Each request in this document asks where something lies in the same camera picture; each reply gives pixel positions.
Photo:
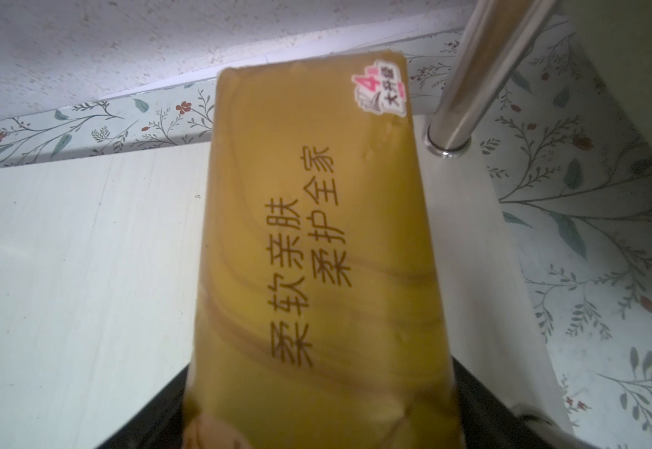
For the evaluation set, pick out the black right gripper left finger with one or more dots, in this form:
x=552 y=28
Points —
x=159 y=424

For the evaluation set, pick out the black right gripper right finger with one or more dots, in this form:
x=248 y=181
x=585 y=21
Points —
x=486 y=421

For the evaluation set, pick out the white two-tier shelf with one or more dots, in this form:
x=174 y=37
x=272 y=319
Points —
x=543 y=235

